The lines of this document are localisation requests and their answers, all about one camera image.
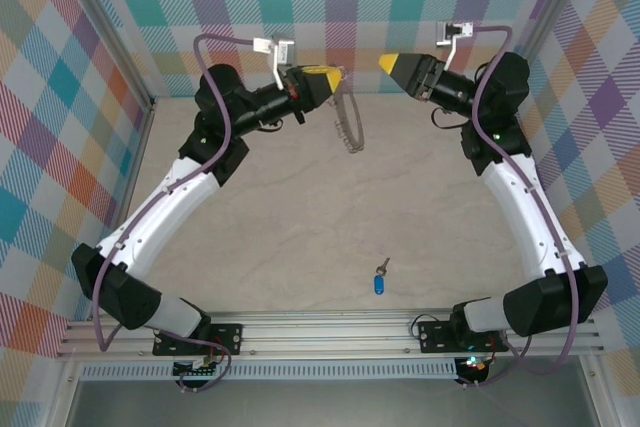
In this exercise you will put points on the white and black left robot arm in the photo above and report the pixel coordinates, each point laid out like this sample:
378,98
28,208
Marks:
155,217

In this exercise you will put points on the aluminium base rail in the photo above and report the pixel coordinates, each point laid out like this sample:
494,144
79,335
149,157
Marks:
325,334

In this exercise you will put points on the small electronics board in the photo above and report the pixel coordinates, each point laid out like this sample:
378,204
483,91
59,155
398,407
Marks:
197,371
474,366

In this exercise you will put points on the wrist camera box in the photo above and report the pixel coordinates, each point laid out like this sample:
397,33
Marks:
280,49
447,33

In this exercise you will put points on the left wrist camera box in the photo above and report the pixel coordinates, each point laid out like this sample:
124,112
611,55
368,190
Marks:
280,49

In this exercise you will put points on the blue key tag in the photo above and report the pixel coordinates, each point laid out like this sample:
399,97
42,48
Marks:
380,283

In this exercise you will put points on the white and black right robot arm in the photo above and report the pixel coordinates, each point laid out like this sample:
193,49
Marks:
525,217

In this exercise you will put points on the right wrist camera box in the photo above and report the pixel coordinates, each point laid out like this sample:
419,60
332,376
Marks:
447,33

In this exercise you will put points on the metal plate with key rings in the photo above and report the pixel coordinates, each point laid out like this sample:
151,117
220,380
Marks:
355,146

